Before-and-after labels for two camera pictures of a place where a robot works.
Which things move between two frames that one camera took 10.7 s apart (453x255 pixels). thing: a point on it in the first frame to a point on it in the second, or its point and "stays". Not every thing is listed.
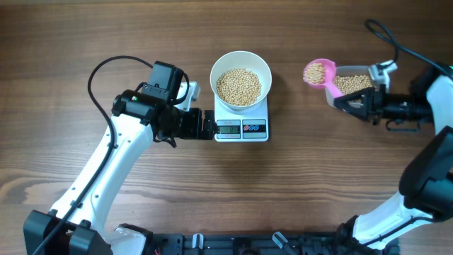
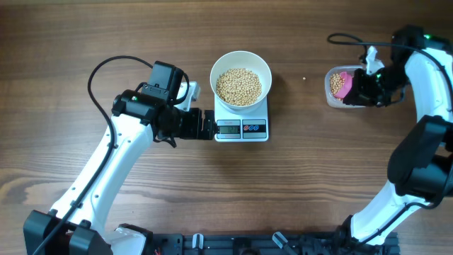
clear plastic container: [351, 70] stays
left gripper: [194, 131] stays
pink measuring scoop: [320, 72] to [347, 86]
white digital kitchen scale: [238, 127] stays
